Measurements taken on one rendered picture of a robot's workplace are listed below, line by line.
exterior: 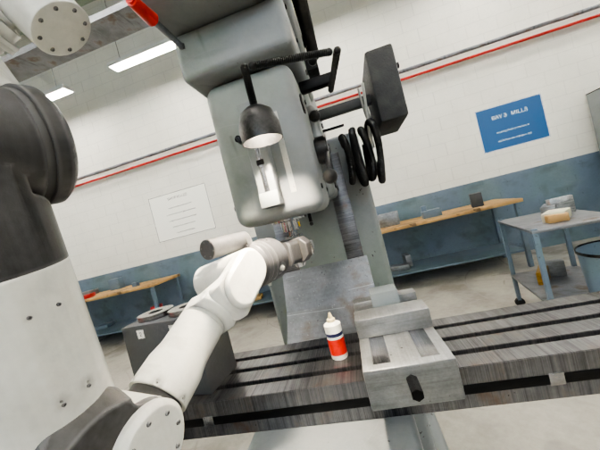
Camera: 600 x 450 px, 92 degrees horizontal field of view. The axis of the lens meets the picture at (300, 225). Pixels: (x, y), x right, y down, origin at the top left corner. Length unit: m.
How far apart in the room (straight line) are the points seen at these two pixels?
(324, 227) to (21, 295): 0.90
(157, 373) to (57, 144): 0.25
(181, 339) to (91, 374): 0.13
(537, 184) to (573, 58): 1.81
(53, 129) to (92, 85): 7.01
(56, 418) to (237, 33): 0.63
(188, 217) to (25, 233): 5.46
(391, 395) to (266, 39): 0.68
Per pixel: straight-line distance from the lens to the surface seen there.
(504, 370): 0.70
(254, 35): 0.67
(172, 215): 5.89
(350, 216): 1.05
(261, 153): 0.59
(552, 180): 5.67
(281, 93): 0.65
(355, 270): 1.05
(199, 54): 0.70
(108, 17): 3.77
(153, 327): 0.82
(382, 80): 0.96
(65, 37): 0.48
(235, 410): 0.76
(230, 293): 0.43
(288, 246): 0.60
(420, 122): 5.16
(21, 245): 0.27
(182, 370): 0.40
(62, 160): 0.29
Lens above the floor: 1.30
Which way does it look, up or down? 1 degrees down
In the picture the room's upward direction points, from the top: 14 degrees counter-clockwise
